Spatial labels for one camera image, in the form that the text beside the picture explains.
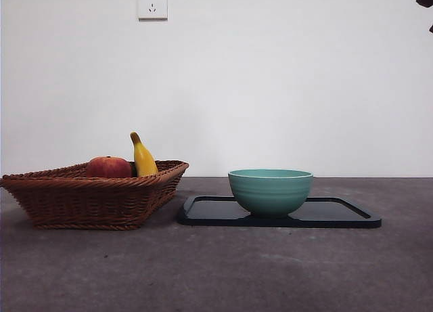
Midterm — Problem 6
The teal ceramic bowl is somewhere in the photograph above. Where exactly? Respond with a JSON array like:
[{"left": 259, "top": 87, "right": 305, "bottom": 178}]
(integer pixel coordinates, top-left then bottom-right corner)
[{"left": 227, "top": 169, "right": 315, "bottom": 219}]

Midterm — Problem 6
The dark green rectangular tray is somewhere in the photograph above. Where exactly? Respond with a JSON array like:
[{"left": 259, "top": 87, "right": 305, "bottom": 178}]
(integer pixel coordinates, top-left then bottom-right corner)
[{"left": 177, "top": 194, "right": 383, "bottom": 229}]

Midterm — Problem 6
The yellow banana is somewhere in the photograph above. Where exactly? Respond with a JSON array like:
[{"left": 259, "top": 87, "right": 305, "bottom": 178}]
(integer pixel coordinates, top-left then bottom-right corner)
[{"left": 130, "top": 131, "right": 159, "bottom": 177}]

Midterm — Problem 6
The red yellow apple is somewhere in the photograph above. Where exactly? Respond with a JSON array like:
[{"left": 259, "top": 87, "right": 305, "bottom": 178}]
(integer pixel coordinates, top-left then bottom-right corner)
[{"left": 85, "top": 156, "right": 133, "bottom": 179}]

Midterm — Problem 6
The brown wicker basket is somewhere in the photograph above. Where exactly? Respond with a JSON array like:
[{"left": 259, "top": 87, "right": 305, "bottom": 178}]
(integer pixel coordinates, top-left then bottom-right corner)
[{"left": 0, "top": 160, "right": 189, "bottom": 230}]

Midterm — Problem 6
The white wall socket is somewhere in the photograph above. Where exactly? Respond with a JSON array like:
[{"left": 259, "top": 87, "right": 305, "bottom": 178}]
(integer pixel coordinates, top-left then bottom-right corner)
[{"left": 137, "top": 0, "right": 168, "bottom": 21}]

